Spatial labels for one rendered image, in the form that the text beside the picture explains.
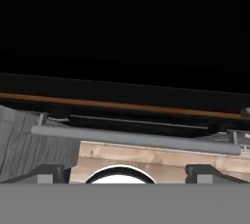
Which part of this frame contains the black oven with wooden trim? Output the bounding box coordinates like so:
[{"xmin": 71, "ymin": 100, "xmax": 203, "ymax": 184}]
[{"xmin": 0, "ymin": 72, "xmax": 250, "ymax": 148}]

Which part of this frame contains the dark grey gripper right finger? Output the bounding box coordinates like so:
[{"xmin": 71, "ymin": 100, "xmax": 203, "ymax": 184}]
[{"xmin": 185, "ymin": 163, "xmax": 250, "ymax": 184}]

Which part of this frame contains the tan wooden panel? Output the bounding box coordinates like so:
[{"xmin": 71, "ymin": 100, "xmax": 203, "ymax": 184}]
[{"xmin": 68, "ymin": 140, "xmax": 250, "ymax": 184}]

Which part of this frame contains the grey bar oven handle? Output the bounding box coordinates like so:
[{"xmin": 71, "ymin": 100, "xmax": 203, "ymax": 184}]
[{"xmin": 30, "ymin": 112, "xmax": 243, "ymax": 157}]

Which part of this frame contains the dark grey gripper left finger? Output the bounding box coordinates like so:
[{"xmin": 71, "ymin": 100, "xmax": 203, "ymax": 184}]
[{"xmin": 1, "ymin": 163, "xmax": 65, "ymax": 184}]

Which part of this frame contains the white round thing black ring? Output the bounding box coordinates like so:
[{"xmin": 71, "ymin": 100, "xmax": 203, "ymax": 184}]
[{"xmin": 84, "ymin": 163, "xmax": 157, "ymax": 184}]

